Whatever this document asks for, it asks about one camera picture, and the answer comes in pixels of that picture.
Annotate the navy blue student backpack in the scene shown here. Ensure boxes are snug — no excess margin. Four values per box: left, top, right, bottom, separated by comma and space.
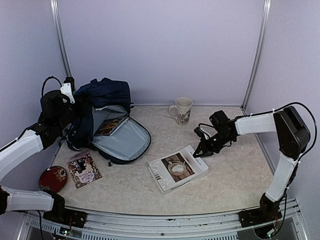
66, 77, 152, 165

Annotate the beige patterned ceramic mug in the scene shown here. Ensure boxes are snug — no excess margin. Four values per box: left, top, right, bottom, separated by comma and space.
167, 97, 193, 126

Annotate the white afternoon tea book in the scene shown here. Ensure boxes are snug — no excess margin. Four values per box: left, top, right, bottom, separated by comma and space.
147, 145, 209, 195

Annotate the front aluminium rail base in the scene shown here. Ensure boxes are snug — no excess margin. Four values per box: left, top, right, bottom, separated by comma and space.
17, 198, 310, 240

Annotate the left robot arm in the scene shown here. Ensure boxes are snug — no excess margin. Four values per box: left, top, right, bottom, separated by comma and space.
0, 87, 75, 223

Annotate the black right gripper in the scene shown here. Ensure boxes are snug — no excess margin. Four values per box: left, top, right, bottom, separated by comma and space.
193, 131, 234, 158

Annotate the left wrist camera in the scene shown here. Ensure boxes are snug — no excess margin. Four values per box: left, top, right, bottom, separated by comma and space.
60, 76, 76, 104

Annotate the red floral round tin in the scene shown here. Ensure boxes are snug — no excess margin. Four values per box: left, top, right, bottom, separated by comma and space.
38, 165, 68, 193

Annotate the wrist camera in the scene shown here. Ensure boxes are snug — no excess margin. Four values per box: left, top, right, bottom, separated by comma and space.
60, 76, 76, 104
194, 126, 211, 140

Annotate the blue dog cover book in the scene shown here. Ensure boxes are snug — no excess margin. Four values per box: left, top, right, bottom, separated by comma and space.
94, 116, 127, 136

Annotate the purple picture card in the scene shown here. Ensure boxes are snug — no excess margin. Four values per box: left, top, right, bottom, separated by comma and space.
66, 150, 103, 189

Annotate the aluminium frame post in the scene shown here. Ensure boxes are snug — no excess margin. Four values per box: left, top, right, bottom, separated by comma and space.
241, 0, 272, 111
49, 0, 72, 78

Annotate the left aluminium frame post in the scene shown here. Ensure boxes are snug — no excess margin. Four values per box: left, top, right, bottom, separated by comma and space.
49, 0, 72, 78

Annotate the right aluminium frame post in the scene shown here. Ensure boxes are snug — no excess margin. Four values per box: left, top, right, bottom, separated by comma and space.
241, 0, 272, 111

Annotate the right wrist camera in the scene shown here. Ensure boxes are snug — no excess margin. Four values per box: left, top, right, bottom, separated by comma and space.
194, 126, 211, 140

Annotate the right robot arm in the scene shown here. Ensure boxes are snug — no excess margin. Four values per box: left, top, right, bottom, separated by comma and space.
193, 102, 311, 222

